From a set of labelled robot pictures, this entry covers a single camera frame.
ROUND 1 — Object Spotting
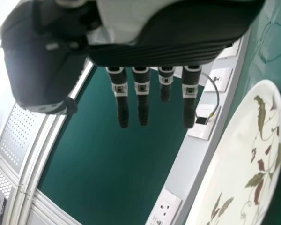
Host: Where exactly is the grey cable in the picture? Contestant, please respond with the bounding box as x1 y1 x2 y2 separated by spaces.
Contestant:
193 71 220 120

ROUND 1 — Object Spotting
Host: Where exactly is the white partition frame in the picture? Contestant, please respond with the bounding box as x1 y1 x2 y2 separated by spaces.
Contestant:
14 62 96 225

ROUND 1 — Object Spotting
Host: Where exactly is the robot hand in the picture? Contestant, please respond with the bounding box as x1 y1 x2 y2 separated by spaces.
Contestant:
1 0 266 129

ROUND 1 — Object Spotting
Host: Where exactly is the plate with brown leaf pattern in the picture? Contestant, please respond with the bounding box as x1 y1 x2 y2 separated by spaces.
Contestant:
184 79 281 225

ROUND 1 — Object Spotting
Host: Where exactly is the white socket strip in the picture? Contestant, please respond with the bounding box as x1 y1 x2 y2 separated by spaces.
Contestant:
144 30 251 225

